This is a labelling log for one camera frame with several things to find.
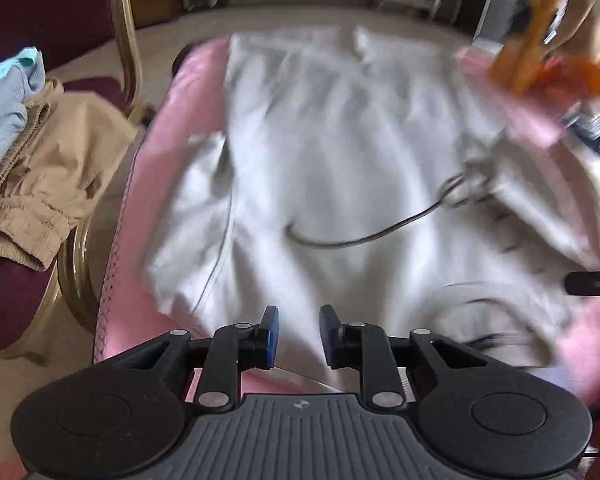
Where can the brown wooden cabinet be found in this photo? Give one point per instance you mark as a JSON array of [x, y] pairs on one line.
[[155, 0]]

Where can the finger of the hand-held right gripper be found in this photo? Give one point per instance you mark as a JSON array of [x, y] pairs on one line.
[[592, 283]]

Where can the pink printed blanket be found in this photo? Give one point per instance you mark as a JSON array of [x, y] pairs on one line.
[[150, 135]]

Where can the maroon banquet chair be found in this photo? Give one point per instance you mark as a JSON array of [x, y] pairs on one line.
[[30, 10]]

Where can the orange plastic object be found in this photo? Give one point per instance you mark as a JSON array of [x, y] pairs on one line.
[[525, 35]]

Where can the khaki shorts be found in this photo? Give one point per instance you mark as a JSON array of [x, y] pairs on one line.
[[65, 150]]

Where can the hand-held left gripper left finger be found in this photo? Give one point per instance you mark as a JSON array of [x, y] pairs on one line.
[[270, 340]]

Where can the aqua garment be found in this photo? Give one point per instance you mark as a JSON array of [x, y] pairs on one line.
[[10, 67]]

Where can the grey-blue waffle garment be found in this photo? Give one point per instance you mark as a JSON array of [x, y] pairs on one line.
[[0, 130]]

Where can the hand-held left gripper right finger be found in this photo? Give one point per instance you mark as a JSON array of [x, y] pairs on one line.
[[330, 340]]

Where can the white printed t-shirt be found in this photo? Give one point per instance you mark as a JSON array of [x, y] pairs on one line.
[[340, 170]]

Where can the black folding table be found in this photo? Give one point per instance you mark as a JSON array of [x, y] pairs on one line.
[[180, 57]]

